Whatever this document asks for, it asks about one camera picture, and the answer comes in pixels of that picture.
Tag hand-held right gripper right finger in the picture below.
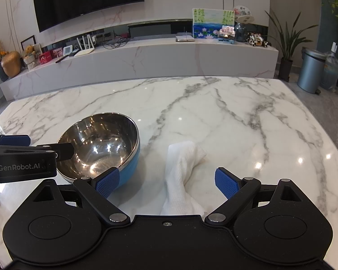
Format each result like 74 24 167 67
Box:
204 167 300 223

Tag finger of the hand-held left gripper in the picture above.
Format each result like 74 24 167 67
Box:
35 143 74 162

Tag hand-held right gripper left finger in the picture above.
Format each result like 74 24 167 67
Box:
31 167 131 227

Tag blue steel bowl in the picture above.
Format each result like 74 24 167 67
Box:
56 112 141 187

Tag white cloth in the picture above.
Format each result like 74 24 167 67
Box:
159 141 207 216

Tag red box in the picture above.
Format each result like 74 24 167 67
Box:
39 52 54 66

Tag brown teddy bear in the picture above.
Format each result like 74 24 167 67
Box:
23 45 38 70

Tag golden vase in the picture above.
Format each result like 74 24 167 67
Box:
1 51 22 79

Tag white router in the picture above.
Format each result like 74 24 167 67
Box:
73 35 97 57

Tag marble television cabinet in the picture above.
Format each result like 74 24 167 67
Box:
0 35 279 102

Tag grey trash can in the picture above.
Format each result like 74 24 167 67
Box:
297 48 327 94

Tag cow figurines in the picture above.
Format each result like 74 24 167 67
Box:
246 32 270 47

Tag photo box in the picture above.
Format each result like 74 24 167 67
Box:
217 25 236 45

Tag black soundbar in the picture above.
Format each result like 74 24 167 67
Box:
128 22 171 38

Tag potted long-leaf plant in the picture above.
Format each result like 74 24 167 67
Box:
264 11 319 81

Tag grey set-top box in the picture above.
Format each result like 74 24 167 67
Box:
176 32 196 42

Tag glass jar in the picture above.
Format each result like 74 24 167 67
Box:
234 22 247 43

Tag clear water jug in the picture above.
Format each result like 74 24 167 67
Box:
319 51 338 91

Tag lotus pond painting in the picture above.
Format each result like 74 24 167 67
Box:
192 7 236 39

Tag painted round fan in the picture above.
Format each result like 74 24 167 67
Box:
233 5 254 23

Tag black picture frame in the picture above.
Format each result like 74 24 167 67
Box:
20 35 36 52

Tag black cable bundle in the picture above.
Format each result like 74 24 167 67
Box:
101 33 129 49

